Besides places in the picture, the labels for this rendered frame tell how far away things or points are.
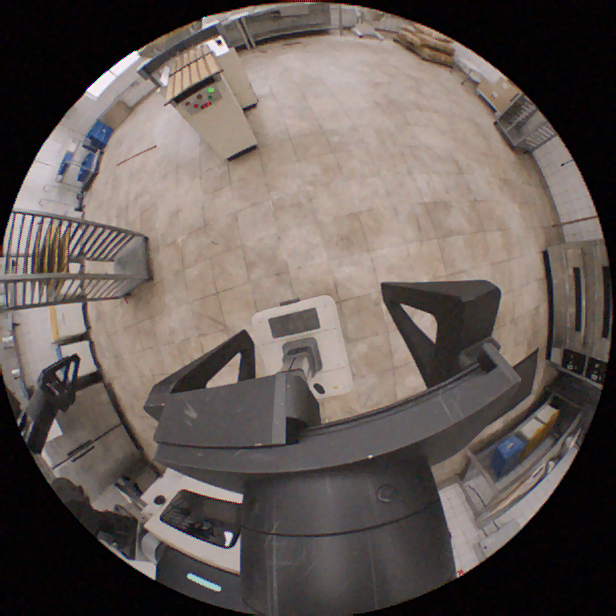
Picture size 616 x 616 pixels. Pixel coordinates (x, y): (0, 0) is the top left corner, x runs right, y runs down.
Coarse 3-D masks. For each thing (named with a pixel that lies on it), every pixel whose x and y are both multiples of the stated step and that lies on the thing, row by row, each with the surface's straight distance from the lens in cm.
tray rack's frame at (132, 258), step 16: (144, 240) 230; (0, 256) 237; (80, 256) 248; (128, 256) 236; (144, 256) 212; (128, 272) 232; (144, 272) 206; (128, 288) 230; (32, 304) 220; (48, 304) 221; (64, 304) 227
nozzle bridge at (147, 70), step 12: (216, 24) 210; (192, 36) 219; (204, 36) 219; (216, 36) 215; (168, 48) 212; (180, 48) 220; (192, 48) 216; (156, 60) 223; (168, 60) 223; (144, 72) 217; (156, 72) 221; (156, 84) 232
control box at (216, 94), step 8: (208, 88) 148; (216, 88) 149; (192, 96) 150; (208, 96) 151; (216, 96) 152; (184, 104) 152; (192, 104) 152; (200, 104) 153; (208, 104) 154; (192, 112) 155
